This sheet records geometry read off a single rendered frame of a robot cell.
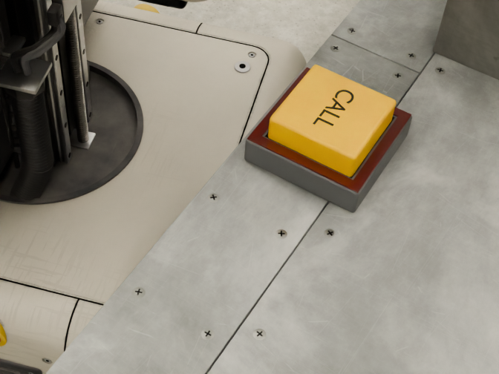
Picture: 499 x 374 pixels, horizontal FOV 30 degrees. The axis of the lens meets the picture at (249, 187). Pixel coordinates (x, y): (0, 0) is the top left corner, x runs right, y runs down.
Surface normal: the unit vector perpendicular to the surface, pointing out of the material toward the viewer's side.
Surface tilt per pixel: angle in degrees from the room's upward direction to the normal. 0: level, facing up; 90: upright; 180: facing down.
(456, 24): 90
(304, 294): 0
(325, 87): 0
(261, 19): 0
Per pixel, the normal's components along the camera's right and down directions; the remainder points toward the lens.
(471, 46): -0.51, 0.65
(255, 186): 0.06, -0.63
